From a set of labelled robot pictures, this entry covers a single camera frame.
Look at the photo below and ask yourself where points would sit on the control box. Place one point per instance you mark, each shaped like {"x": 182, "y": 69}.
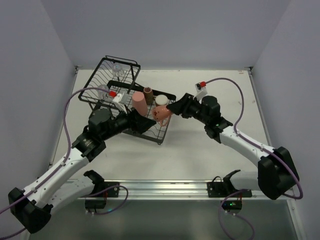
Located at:
{"x": 92, "y": 205}
{"x": 232, "y": 206}

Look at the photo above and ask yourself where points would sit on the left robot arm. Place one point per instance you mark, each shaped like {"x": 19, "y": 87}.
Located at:
{"x": 33, "y": 206}

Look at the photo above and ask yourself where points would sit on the left control box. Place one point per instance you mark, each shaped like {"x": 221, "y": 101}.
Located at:
{"x": 92, "y": 205}

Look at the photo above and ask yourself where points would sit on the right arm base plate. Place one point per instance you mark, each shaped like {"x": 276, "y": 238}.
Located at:
{"x": 219, "y": 189}

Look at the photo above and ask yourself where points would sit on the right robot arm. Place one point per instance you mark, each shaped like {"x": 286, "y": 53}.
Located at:
{"x": 276, "y": 172}

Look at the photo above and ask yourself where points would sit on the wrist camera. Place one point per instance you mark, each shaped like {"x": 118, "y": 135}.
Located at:
{"x": 201, "y": 90}
{"x": 120, "y": 101}

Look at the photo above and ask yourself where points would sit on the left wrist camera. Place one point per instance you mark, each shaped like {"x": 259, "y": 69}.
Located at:
{"x": 120, "y": 101}

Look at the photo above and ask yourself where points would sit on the right control box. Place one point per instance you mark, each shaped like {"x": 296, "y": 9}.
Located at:
{"x": 232, "y": 206}

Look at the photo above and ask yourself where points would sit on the tall pink cup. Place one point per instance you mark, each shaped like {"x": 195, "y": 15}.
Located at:
{"x": 139, "y": 103}

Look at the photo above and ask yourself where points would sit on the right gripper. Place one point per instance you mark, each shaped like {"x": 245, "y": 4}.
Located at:
{"x": 187, "y": 106}

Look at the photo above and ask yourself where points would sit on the clear glass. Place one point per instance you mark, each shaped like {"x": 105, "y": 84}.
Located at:
{"x": 117, "y": 70}
{"x": 103, "y": 92}

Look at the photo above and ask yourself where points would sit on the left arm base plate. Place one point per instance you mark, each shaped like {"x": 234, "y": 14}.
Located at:
{"x": 111, "y": 189}

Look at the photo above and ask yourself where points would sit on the pink mug white inside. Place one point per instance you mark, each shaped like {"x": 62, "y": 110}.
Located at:
{"x": 161, "y": 115}

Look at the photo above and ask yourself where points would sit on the aluminium mounting rail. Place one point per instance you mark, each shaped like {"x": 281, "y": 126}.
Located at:
{"x": 161, "y": 210}

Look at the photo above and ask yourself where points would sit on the brown mug with handle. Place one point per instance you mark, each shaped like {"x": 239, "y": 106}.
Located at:
{"x": 148, "y": 95}

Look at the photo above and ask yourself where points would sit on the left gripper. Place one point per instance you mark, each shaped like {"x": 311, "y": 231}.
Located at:
{"x": 133, "y": 120}

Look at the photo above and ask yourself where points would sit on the clear glass near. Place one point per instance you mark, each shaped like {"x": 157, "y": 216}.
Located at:
{"x": 103, "y": 92}

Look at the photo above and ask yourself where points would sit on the clear glass far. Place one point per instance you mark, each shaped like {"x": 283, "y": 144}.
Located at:
{"x": 117, "y": 70}

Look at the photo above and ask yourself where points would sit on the white and brown cup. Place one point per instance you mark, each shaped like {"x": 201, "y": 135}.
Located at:
{"x": 161, "y": 100}

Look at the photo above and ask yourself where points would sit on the black wire dish rack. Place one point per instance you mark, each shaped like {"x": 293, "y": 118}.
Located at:
{"x": 102, "y": 74}

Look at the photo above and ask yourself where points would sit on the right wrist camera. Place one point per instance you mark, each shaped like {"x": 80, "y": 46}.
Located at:
{"x": 201, "y": 90}

